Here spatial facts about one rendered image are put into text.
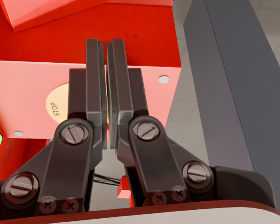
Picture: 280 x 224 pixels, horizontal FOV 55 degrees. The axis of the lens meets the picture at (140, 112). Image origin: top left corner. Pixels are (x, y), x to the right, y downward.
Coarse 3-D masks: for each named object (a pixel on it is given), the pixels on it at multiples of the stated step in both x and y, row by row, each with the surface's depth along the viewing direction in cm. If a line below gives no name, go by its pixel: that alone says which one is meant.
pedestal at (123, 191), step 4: (120, 180) 235; (124, 180) 230; (120, 184) 233; (124, 184) 228; (120, 188) 230; (124, 188) 226; (128, 188) 226; (120, 192) 229; (124, 192) 230; (128, 192) 230; (120, 196) 237; (124, 196) 238; (128, 196) 238; (132, 200) 229; (132, 204) 227
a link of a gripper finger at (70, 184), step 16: (64, 128) 9; (80, 128) 9; (64, 144) 8; (80, 144) 8; (48, 160) 8; (64, 160) 8; (80, 160) 8; (48, 176) 8; (64, 176) 8; (80, 176) 8; (48, 192) 7; (64, 192) 7; (80, 192) 8; (48, 208) 7; (64, 208) 7; (80, 208) 7
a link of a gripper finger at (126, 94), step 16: (112, 48) 11; (112, 64) 10; (112, 80) 10; (128, 80) 10; (112, 96) 9; (128, 96) 9; (144, 96) 11; (112, 112) 9; (128, 112) 9; (144, 112) 10; (112, 128) 10; (128, 128) 10; (112, 144) 11; (128, 144) 9; (176, 144) 9; (128, 160) 10; (176, 160) 9; (192, 160) 9; (192, 176) 9; (208, 176) 9; (192, 192) 8
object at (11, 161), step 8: (8, 144) 108; (16, 144) 123; (24, 144) 144; (8, 152) 110; (16, 152) 126; (24, 152) 148; (8, 160) 112; (16, 160) 129; (0, 168) 100; (8, 168) 114; (16, 168) 132; (0, 176) 102; (8, 176) 116
